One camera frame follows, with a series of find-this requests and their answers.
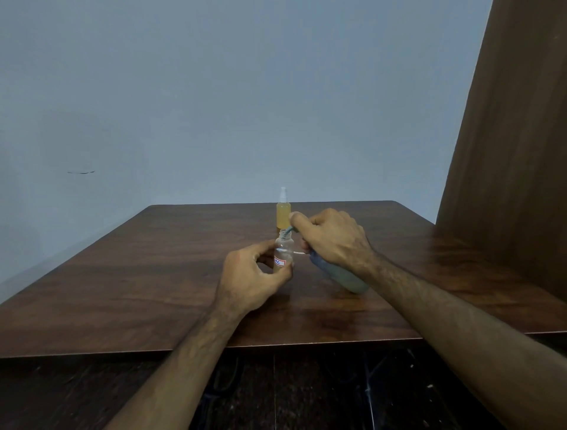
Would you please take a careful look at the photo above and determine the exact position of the brown wooden table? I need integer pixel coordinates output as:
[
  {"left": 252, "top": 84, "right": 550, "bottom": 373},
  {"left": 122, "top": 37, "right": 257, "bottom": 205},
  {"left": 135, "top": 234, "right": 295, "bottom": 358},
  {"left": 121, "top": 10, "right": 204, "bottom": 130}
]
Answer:
[{"left": 0, "top": 201, "right": 567, "bottom": 360}]

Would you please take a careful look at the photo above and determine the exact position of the small clear plastic bottle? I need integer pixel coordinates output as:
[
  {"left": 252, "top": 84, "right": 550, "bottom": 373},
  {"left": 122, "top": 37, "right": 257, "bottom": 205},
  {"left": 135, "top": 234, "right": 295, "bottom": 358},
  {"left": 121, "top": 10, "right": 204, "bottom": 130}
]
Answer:
[{"left": 273, "top": 232, "right": 295, "bottom": 273}]

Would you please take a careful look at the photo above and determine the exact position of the person's left hand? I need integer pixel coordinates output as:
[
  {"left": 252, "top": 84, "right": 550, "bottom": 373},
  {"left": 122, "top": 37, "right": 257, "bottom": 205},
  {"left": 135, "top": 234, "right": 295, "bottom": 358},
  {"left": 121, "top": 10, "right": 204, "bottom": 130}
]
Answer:
[{"left": 213, "top": 240, "right": 294, "bottom": 317}]

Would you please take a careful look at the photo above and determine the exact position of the person's left forearm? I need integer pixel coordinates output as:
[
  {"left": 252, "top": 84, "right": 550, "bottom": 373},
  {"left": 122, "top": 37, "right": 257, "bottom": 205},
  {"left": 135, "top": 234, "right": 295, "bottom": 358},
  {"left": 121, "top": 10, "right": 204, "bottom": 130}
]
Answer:
[{"left": 104, "top": 306, "right": 249, "bottom": 430}]

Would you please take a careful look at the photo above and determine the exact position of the yellow liquid spray bottle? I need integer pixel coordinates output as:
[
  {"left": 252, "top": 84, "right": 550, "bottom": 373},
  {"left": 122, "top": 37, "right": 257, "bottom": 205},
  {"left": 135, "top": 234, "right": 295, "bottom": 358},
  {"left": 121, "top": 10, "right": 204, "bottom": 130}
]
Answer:
[{"left": 276, "top": 186, "right": 291, "bottom": 233}]

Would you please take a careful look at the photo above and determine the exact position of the brown wooden panel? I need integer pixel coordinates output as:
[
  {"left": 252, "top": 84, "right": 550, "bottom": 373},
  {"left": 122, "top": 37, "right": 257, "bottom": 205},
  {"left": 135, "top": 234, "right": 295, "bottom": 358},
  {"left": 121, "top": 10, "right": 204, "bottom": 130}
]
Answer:
[{"left": 435, "top": 0, "right": 567, "bottom": 304}]

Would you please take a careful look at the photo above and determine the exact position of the person's right forearm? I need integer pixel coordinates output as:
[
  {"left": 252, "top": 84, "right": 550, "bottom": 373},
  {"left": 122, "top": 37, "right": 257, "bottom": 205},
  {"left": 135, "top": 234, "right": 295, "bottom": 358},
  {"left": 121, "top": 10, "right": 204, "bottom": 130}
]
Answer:
[{"left": 361, "top": 253, "right": 567, "bottom": 430}]

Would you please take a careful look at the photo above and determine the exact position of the blue squeeze wash bottle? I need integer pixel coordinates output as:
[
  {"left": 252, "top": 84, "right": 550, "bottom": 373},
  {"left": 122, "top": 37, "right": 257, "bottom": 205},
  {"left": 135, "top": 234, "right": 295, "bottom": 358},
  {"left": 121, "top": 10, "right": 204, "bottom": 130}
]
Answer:
[{"left": 283, "top": 226, "right": 370, "bottom": 295}]

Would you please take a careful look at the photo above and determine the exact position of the person's right hand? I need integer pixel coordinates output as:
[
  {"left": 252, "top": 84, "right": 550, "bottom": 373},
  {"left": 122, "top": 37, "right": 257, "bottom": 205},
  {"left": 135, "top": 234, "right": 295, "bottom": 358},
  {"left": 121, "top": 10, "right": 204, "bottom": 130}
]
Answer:
[{"left": 289, "top": 208, "right": 378, "bottom": 277}]

